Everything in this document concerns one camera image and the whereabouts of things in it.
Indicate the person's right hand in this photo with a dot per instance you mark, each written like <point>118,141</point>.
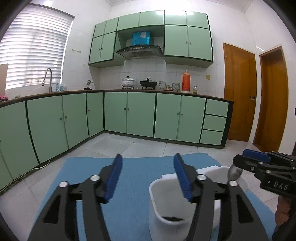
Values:
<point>282,209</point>

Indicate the green lower kitchen cabinets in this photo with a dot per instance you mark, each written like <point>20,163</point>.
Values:
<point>38,128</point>

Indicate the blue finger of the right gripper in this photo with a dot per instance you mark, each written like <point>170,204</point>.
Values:
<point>259,156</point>

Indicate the black wok on stove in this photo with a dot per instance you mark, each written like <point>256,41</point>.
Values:
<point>148,84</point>

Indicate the wooden door near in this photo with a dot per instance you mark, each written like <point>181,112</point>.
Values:
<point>241,88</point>

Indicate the blue box above hood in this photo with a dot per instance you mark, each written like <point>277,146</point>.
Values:
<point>141,38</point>

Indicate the small steel spoon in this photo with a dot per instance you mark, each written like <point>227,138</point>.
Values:
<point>233,173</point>

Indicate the white cooking pot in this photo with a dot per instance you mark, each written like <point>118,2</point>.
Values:
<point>127,83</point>

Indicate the wooden door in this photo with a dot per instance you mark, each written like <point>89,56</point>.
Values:
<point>274,101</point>
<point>241,88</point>

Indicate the wooden door far right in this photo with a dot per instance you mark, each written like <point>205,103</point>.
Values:
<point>274,101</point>

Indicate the cardboard box with label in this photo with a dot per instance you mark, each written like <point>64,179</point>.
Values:
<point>3,74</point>

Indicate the green upper wall cabinets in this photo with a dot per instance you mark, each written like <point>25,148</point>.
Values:
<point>183,36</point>

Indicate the black plastic spoon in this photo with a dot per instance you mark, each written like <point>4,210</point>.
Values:
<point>173,218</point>

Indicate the orange thermos flask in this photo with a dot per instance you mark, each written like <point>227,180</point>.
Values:
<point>186,79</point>

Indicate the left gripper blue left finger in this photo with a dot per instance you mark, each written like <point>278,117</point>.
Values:
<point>111,175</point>

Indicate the pink cloth on counter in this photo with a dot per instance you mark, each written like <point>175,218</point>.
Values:
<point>3,98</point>

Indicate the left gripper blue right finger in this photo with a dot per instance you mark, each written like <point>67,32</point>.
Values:
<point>182,176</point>

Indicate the blue tablecloth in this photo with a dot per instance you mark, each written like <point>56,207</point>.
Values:
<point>127,213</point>

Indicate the small glass jar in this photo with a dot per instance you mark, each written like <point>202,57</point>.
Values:
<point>195,90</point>

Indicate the white twin utensil holder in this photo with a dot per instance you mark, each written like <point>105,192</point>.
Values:
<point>166,199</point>

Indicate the black range hood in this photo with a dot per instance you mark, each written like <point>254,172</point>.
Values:
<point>140,51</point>

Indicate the window with white blinds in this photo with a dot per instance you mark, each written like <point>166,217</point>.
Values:
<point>34,46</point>

